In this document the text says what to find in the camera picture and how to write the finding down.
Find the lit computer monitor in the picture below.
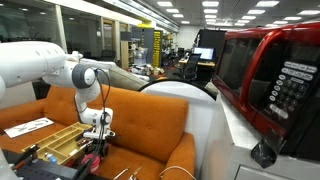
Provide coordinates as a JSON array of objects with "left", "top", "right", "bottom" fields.
[{"left": 192, "top": 46, "right": 216, "bottom": 62}]

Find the red-handled utensil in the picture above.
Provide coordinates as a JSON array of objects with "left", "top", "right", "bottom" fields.
[{"left": 75, "top": 137, "right": 94, "bottom": 148}]

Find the black office chair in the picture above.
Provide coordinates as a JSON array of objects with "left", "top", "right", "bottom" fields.
[{"left": 180, "top": 53, "right": 202, "bottom": 81}]

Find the black orange-handled clamp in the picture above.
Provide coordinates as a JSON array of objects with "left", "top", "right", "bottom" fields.
[{"left": 11, "top": 143, "right": 41, "bottom": 171}]

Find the ceiling light panel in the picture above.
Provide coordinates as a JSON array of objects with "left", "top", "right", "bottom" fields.
[
  {"left": 156, "top": 0, "right": 175, "bottom": 8},
  {"left": 297, "top": 9, "right": 320, "bottom": 17},
  {"left": 201, "top": 0, "right": 221, "bottom": 8},
  {"left": 255, "top": 0, "right": 281, "bottom": 9}
]

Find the red microwave oven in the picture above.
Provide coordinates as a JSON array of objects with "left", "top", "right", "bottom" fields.
[{"left": 211, "top": 21, "right": 320, "bottom": 162}]

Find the small blue white item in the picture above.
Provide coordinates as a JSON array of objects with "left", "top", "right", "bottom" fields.
[{"left": 44, "top": 152, "right": 58, "bottom": 165}]

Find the white printed paper sheet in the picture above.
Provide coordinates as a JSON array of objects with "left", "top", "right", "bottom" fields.
[{"left": 3, "top": 116, "right": 55, "bottom": 139}]

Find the white thin cable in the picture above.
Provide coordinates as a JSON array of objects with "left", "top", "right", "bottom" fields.
[{"left": 158, "top": 165, "right": 197, "bottom": 180}]

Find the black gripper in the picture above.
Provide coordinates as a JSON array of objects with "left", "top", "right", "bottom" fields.
[{"left": 84, "top": 137, "right": 110, "bottom": 160}]

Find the yellow black shelf unit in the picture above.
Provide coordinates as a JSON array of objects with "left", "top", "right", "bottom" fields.
[{"left": 151, "top": 29, "right": 164, "bottom": 69}]

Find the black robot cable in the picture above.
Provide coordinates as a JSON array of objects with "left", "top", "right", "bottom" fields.
[{"left": 71, "top": 68, "right": 112, "bottom": 180}]

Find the grey cushion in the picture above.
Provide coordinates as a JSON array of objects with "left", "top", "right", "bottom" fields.
[{"left": 79, "top": 58, "right": 151, "bottom": 92}]

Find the white round black-rimmed reflector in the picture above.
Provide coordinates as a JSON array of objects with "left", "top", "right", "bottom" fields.
[{"left": 137, "top": 78, "right": 218, "bottom": 178}]

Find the white cabinet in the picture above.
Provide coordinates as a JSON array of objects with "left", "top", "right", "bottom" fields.
[{"left": 199, "top": 92, "right": 320, "bottom": 180}]

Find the black perforated mounting board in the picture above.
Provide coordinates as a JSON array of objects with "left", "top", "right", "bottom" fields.
[{"left": 14, "top": 159, "right": 112, "bottom": 180}]

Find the thin metal ring-ended tool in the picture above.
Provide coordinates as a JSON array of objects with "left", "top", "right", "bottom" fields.
[{"left": 112, "top": 166, "right": 130, "bottom": 180}]

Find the wooden office desk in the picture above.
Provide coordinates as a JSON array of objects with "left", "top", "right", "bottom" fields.
[{"left": 178, "top": 58, "right": 216, "bottom": 68}]

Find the orange fabric sofa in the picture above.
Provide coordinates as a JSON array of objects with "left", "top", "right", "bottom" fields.
[{"left": 0, "top": 84, "right": 196, "bottom": 180}]

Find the wooden compartment tray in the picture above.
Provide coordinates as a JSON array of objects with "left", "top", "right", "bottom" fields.
[{"left": 21, "top": 121, "right": 95, "bottom": 167}]

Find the white panel board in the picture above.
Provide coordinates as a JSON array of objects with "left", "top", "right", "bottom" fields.
[{"left": 0, "top": 81, "right": 37, "bottom": 111}]

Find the black plastic mount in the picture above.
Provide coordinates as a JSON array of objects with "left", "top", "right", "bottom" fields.
[{"left": 250, "top": 137, "right": 278, "bottom": 170}]

